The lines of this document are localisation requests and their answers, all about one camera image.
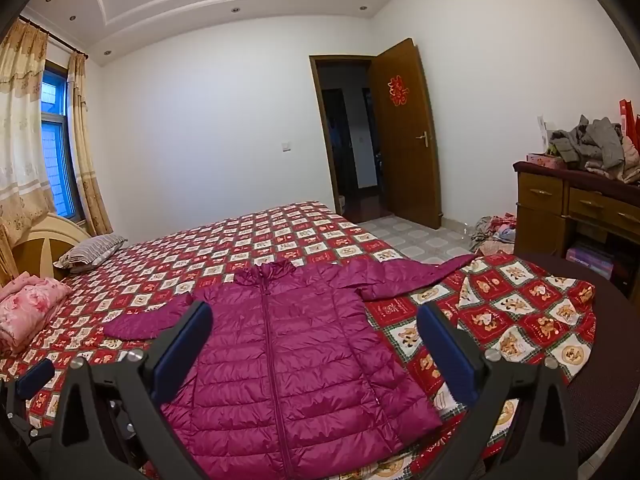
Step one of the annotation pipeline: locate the brown wooden desk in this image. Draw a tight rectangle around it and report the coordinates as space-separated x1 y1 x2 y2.
512 160 640 301

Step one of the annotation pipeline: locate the window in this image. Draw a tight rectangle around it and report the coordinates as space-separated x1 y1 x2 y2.
40 60 83 221

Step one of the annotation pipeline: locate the wooden bed headboard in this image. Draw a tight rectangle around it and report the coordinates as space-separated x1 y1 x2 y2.
0 212 93 286

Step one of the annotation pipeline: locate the brown door frame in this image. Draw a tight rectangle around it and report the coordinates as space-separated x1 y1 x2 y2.
309 54 376 217

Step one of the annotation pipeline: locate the striped grey pillow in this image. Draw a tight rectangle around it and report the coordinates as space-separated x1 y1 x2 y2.
54 234 128 273

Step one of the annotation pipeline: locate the red printed bedspread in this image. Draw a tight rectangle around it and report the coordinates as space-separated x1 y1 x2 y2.
0 200 598 480

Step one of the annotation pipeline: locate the pink folded blanket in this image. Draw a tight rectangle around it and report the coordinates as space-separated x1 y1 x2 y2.
0 271 73 356

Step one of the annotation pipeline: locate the brown wooden door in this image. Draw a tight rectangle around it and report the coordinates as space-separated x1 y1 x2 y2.
372 37 443 218

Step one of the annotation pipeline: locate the magenta puffer jacket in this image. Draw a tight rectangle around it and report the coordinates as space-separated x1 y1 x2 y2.
102 252 478 480

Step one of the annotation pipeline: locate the wide beige floral curtain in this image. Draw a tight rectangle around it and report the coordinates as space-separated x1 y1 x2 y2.
0 17 58 231

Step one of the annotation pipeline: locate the clothes pile on floor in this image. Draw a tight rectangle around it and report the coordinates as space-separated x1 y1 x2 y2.
470 212 518 256

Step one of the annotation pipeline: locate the curtain rod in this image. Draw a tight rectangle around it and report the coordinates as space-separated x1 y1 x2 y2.
17 16 88 58

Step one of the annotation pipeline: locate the red paper bag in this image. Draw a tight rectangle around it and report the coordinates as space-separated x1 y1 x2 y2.
619 99 640 151

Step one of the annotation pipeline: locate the red paper door decoration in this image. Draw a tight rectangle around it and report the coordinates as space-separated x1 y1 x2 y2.
385 76 407 106

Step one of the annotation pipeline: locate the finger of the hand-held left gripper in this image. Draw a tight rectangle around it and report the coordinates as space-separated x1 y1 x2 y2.
14 359 56 399

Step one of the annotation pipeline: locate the white paper bag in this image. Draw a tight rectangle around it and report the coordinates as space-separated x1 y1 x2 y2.
536 115 556 146

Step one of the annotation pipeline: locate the pile of grey clothes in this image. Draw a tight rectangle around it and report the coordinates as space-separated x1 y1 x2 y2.
547 115 640 183

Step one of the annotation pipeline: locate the purple box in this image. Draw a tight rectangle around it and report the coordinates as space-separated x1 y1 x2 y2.
565 241 616 281

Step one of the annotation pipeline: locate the pink flat box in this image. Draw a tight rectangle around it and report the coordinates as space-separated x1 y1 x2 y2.
526 152 568 170

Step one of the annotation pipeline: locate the dark brown mattress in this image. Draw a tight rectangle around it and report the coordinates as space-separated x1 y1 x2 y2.
520 252 640 480

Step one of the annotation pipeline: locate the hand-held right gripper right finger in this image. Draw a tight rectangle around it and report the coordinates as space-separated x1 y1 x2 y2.
416 301 596 480

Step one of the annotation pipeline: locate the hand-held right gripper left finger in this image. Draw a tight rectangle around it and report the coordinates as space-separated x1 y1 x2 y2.
50 301 216 480

